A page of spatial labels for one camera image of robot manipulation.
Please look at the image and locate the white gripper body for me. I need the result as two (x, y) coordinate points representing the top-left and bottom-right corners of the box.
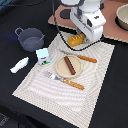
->
(70, 7), (106, 42)

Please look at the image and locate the yellow bread loaf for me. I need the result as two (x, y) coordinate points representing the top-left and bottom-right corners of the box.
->
(67, 33), (85, 47)

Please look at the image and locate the brown sausage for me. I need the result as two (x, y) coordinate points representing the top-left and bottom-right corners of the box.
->
(64, 56), (76, 75)

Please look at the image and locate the small milk carton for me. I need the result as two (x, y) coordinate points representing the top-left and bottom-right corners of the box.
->
(36, 48), (50, 65)

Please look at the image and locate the grey two-handled pot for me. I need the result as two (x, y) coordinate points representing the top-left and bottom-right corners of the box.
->
(15, 27), (45, 52)

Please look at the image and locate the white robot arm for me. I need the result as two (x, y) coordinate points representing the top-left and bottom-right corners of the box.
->
(60, 0), (106, 42)

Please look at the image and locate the pink stove board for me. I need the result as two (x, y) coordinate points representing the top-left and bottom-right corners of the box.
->
(48, 0), (128, 43)

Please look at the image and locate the beige bowl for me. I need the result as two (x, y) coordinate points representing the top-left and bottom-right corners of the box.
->
(116, 4), (128, 30)

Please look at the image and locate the round wooden plate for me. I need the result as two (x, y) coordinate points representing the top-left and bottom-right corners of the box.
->
(55, 55), (83, 79)

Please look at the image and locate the white toy fish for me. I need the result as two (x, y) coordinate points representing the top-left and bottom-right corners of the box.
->
(10, 57), (29, 73)

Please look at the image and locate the striped beige placemat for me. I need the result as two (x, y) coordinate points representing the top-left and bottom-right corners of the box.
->
(13, 35), (114, 128)

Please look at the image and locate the knife with wooden handle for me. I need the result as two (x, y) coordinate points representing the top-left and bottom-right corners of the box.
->
(59, 50), (97, 63)

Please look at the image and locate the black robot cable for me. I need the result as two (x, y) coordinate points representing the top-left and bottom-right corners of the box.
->
(50, 0), (101, 52)

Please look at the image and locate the fork with wooden handle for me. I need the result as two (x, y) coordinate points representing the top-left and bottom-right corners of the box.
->
(43, 71), (84, 90)

